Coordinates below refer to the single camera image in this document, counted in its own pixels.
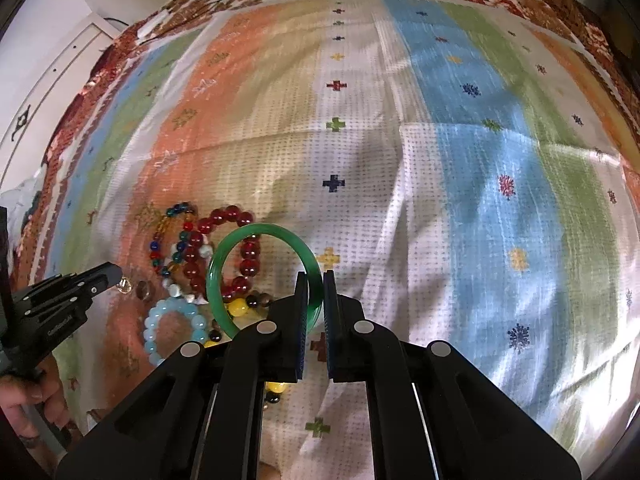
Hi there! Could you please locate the white shell charm bracelet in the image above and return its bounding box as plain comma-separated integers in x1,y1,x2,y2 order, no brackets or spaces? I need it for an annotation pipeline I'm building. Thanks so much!
162,238,215,307

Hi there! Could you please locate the dark red bead bracelet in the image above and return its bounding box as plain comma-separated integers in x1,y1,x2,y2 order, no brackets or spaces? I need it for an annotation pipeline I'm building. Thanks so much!
181,204,264,304

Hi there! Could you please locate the green jade bangle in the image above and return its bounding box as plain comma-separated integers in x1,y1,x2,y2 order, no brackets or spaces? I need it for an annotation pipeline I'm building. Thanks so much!
206,223,323,339

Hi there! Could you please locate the person's left hand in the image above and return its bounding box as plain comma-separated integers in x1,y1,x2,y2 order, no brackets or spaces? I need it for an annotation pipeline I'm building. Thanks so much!
1,354,70,439

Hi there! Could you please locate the white cabinet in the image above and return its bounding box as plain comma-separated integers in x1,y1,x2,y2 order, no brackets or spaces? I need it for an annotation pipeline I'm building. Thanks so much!
1,13,119,192

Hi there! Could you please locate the striped colourful bed cover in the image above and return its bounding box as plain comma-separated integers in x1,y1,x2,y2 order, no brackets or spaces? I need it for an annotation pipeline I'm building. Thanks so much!
8,0,640,480

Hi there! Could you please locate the floral brown bed sheet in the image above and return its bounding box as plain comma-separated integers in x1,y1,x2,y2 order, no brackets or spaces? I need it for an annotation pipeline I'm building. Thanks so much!
8,0,639,304

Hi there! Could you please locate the light blue bead bracelet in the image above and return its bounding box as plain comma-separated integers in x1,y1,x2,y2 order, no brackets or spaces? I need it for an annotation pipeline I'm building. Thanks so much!
142,296,211,366

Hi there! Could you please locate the yellow and black bead bracelet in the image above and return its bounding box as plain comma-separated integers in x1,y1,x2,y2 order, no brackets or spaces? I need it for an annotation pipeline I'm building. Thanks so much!
203,290,291,404

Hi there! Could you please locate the multicolour small bead bracelet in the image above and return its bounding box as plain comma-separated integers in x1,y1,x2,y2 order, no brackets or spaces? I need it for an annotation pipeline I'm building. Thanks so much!
148,201,200,279

